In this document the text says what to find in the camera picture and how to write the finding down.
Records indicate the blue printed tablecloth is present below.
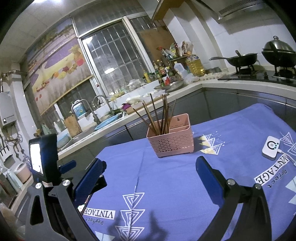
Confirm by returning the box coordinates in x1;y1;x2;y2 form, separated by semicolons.
83;104;295;240

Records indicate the pink perforated utensil basket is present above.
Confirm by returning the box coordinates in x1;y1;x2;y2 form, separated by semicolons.
147;113;194;158

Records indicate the white water heater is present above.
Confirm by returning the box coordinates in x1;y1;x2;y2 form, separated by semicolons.
0;92;16;129

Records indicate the large cooking oil bottle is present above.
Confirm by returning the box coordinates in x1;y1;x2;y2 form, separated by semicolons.
186;55;205;77

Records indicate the white plastic jug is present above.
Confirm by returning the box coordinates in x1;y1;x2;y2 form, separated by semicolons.
174;61;188;79

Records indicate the range hood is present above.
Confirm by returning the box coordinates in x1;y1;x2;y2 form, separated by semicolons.
196;0;266;23

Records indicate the dark wooden chopstick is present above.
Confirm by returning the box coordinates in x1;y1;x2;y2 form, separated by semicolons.
133;108;156;134

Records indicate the blue plastic basin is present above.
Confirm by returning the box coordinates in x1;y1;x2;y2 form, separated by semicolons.
94;114;122;131

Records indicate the white square device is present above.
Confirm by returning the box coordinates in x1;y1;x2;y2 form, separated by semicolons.
262;136;280;160

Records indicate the black wok on stove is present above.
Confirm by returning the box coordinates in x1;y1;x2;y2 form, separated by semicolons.
209;50;257;67

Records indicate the fruit print window blind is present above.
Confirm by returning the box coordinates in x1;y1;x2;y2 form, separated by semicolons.
27;19;92;114

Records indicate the chrome kitchen faucet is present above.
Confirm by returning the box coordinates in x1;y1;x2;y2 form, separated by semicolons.
71;99;101;124

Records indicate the wooden cutting board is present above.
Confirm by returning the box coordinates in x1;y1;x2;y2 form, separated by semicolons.
64;114;82;138

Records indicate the blue detergent bottle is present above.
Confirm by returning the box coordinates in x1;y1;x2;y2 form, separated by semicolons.
72;100;86;117

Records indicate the lidded black pot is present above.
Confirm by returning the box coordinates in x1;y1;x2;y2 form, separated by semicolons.
261;36;295;68

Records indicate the light wooden chopstick in basket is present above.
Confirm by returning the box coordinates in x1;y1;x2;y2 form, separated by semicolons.
142;102;159;135

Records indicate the metal bowl on counter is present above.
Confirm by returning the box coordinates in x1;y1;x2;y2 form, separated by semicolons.
154;80;184;92

